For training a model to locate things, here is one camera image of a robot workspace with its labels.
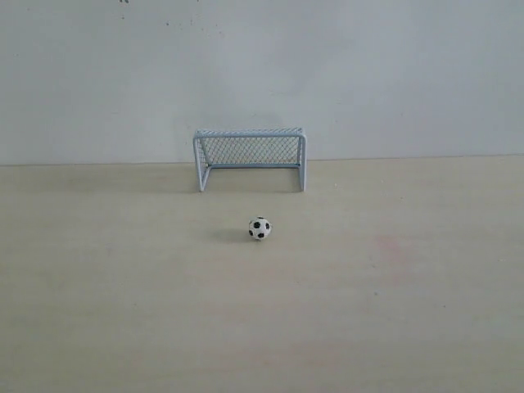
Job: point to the white miniature soccer goal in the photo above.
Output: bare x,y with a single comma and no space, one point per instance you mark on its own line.
250,149

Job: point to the small black white soccer ball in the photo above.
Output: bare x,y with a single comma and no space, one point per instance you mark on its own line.
259,228

